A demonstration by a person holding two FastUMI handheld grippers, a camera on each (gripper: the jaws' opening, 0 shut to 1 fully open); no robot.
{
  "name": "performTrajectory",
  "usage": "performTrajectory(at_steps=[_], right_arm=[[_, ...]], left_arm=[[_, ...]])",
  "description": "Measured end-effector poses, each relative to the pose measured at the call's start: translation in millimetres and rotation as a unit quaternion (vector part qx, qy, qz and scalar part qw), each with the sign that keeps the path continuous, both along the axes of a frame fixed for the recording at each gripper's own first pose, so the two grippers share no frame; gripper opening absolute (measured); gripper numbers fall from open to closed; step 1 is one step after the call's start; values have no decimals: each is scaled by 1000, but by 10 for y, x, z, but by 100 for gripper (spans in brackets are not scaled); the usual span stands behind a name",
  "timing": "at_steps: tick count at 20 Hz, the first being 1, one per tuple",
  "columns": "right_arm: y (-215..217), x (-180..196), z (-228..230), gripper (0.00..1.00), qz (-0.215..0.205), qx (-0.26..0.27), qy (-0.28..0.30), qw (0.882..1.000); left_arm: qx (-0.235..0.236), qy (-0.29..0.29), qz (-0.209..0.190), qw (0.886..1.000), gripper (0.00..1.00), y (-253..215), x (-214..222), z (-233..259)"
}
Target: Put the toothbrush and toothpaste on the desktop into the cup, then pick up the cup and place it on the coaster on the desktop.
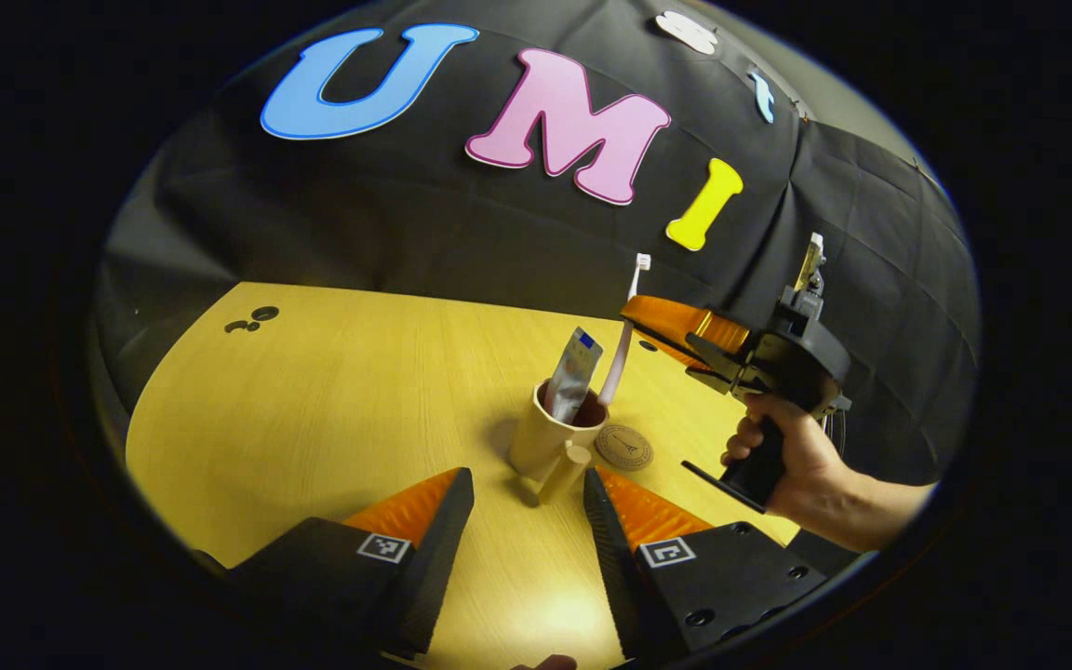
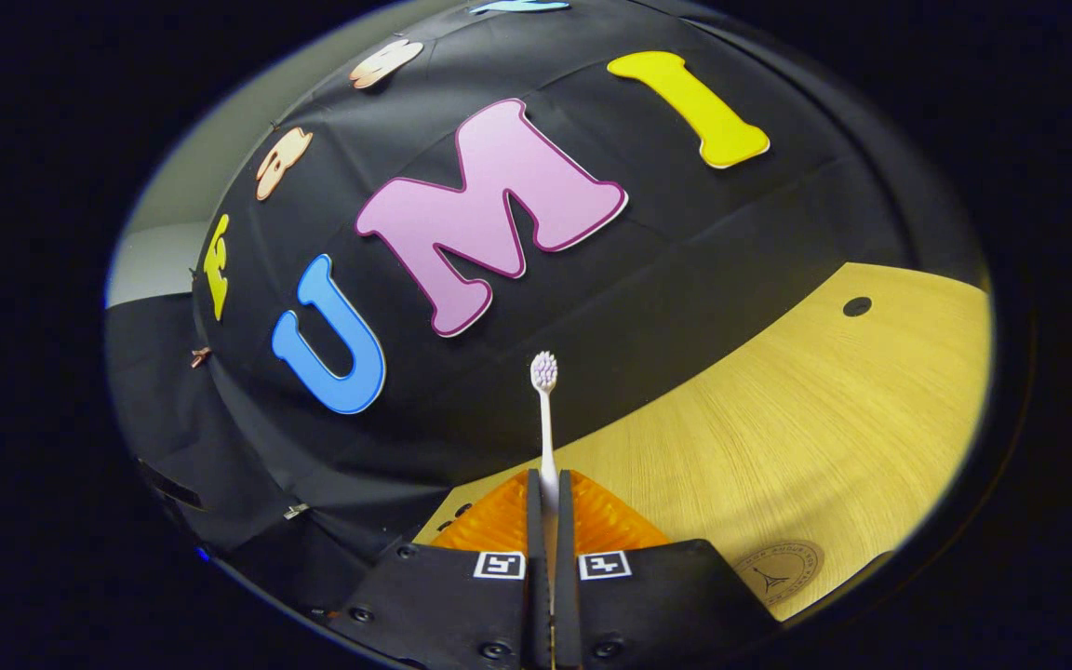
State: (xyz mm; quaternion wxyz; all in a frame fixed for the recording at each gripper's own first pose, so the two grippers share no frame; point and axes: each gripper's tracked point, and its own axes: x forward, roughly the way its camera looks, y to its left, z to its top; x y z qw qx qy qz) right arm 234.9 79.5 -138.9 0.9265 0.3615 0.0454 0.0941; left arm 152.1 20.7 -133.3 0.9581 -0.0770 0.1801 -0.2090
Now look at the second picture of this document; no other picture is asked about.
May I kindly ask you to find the round cork coaster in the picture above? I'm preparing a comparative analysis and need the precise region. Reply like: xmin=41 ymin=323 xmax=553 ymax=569
xmin=733 ymin=540 xmax=825 ymax=598

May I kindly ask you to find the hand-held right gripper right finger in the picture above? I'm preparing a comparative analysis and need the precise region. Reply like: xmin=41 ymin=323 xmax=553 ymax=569
xmin=555 ymin=468 xmax=784 ymax=670

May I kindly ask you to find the white toothbrush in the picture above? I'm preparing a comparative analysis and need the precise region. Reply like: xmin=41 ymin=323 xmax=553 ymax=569
xmin=530 ymin=351 xmax=561 ymax=652

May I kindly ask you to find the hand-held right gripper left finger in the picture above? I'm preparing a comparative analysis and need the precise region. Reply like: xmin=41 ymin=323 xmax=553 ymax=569
xmin=327 ymin=468 xmax=542 ymax=670

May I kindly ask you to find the wooden desktop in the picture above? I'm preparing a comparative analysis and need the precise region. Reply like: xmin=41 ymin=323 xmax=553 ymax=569
xmin=413 ymin=262 xmax=995 ymax=623

